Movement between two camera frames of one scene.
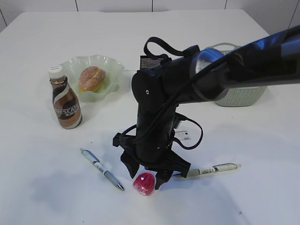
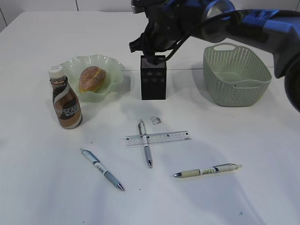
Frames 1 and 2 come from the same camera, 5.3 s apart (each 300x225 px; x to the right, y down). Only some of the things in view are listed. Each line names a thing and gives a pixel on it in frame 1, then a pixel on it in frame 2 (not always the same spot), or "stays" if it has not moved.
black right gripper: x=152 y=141 -> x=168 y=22
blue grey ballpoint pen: x=97 y=164 stays
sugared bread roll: x=91 y=78 stays
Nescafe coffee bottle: x=66 y=104 stays
